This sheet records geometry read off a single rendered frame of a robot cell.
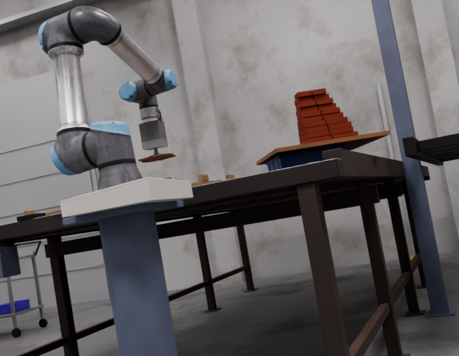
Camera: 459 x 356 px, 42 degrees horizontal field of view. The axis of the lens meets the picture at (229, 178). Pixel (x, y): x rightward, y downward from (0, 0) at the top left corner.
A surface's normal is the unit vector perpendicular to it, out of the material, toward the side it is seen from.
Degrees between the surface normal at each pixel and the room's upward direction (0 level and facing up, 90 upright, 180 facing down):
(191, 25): 90
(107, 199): 90
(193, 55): 90
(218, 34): 90
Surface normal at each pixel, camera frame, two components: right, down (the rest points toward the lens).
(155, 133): -0.31, -0.01
